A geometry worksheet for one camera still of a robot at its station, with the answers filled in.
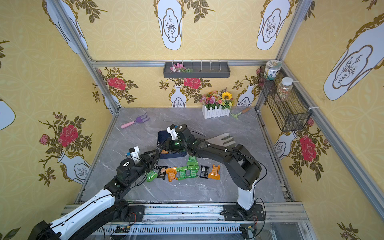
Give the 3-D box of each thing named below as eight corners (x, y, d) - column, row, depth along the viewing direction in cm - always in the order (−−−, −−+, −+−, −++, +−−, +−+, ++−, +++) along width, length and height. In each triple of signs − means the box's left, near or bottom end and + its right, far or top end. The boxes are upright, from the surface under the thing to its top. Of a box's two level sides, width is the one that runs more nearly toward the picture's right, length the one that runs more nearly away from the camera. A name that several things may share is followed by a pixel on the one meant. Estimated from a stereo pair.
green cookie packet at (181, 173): (176, 180, 87) (175, 178, 85) (177, 168, 91) (176, 166, 90) (186, 180, 87) (186, 178, 85) (187, 168, 91) (187, 166, 90)
